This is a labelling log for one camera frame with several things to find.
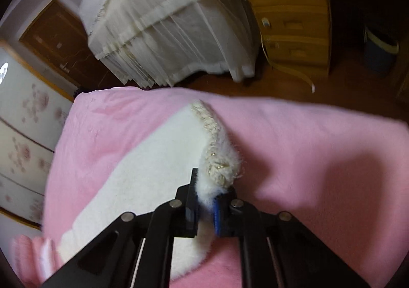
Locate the floral panel wardrobe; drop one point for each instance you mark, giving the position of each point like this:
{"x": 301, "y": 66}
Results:
{"x": 25, "y": 122}

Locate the pink white striped cloth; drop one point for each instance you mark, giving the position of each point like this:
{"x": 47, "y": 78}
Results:
{"x": 28, "y": 259}

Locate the white sheer curtain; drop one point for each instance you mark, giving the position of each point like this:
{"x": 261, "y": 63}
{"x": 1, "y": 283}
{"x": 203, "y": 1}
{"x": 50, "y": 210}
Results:
{"x": 166, "y": 20}

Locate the pink blanket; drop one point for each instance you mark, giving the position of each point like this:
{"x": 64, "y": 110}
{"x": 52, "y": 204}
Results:
{"x": 303, "y": 147}

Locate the white fluffy braided-trim garment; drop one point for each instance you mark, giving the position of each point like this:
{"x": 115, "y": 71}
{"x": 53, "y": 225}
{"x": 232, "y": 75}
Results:
{"x": 153, "y": 163}

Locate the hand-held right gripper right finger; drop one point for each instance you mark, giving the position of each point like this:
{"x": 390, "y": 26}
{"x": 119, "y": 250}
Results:
{"x": 217, "y": 218}

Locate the blue bin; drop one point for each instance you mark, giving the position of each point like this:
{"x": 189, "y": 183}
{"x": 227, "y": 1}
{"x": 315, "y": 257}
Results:
{"x": 378, "y": 55}

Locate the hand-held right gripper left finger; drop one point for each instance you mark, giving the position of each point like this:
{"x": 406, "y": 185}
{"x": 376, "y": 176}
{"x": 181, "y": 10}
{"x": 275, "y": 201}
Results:
{"x": 191, "y": 211}

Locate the brown wooden door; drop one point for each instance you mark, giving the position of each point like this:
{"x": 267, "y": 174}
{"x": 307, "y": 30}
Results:
{"x": 54, "y": 39}

